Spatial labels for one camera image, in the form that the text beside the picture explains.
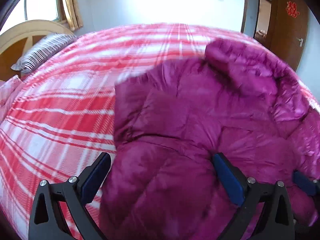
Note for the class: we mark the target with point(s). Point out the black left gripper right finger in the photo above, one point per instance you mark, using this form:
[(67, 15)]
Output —
[(276, 218)]

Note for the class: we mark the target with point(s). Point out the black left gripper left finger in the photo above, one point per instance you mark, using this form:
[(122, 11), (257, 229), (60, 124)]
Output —
[(47, 220)]

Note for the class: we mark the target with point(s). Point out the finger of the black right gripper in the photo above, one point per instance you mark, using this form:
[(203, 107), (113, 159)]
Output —
[(309, 186)]

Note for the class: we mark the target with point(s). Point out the magenta puffer jacket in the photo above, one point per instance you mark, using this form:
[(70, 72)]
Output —
[(236, 99)]

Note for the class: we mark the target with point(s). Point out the red white plaid bedsheet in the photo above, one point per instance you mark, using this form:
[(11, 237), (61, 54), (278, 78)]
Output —
[(63, 117)]

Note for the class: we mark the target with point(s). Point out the pink floral quilt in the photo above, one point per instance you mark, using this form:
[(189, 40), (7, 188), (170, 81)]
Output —
[(9, 91)]

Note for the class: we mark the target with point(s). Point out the brown wooden door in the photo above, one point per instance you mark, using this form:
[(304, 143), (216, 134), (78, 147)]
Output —
[(286, 31)]

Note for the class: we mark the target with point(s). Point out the striped grey white pillow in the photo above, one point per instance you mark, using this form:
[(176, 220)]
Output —
[(42, 51)]

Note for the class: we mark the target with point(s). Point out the red paper door decoration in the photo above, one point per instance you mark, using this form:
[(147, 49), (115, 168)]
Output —
[(291, 9)]

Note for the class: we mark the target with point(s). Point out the beige wooden headboard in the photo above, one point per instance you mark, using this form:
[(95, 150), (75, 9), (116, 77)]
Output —
[(20, 38)]

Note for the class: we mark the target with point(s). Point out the right golden curtain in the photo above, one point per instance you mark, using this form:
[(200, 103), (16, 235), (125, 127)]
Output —
[(72, 13)]

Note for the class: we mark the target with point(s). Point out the silver door handle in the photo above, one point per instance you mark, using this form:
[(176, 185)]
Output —
[(300, 40)]

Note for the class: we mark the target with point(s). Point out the dark wooden door frame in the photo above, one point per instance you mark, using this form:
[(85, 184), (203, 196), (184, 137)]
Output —
[(259, 20)]

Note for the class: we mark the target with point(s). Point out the window with dark frame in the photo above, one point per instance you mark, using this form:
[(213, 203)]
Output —
[(27, 10)]

